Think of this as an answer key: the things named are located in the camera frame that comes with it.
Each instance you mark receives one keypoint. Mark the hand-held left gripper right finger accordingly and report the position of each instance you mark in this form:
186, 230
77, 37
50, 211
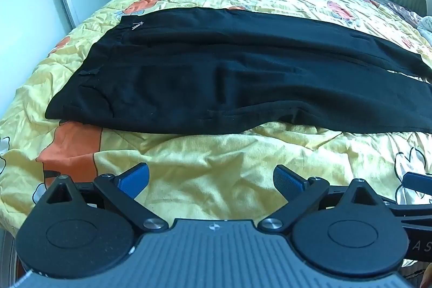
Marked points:
291, 181

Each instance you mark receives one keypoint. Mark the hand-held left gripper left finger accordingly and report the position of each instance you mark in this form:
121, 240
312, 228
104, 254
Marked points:
133, 179

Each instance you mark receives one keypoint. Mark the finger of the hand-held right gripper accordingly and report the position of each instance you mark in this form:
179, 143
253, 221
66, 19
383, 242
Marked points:
418, 180

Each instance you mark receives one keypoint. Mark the black pants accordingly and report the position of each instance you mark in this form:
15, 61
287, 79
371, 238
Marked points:
202, 78

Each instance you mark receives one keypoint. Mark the yellow printed blanket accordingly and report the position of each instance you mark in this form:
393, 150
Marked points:
219, 153

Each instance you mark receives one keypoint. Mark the white crumpled quilt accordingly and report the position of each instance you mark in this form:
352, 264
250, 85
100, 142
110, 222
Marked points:
426, 28

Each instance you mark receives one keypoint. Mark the pink patterned cloth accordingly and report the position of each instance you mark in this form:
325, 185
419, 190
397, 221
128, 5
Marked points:
403, 13

